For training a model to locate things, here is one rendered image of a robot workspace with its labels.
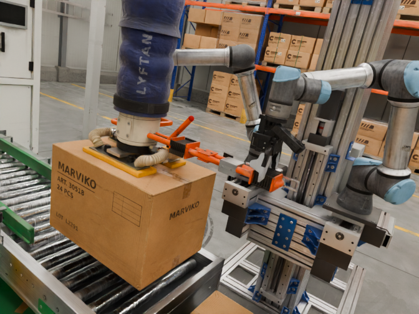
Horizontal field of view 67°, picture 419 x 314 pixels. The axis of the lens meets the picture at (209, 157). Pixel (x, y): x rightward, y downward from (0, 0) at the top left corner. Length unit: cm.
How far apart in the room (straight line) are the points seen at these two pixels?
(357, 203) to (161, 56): 101
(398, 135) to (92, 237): 124
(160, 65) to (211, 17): 862
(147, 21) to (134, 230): 74
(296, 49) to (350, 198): 729
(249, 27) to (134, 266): 826
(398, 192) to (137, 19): 114
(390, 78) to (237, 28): 812
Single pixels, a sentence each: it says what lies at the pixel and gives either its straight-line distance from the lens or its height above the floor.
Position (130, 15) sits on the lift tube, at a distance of 126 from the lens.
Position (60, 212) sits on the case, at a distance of 158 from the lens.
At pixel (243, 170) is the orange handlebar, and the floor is 122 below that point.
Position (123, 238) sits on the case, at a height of 85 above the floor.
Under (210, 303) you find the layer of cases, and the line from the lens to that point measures 153.
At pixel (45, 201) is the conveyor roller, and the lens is 221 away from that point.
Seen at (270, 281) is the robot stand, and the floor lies 43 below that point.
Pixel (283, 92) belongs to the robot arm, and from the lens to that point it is 99.
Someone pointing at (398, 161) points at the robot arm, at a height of 132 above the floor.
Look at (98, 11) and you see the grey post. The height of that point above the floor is 182.
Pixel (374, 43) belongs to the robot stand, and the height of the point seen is 174.
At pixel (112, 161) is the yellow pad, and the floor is 110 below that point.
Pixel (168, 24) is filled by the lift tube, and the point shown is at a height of 164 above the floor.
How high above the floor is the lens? 155
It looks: 17 degrees down
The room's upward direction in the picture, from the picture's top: 11 degrees clockwise
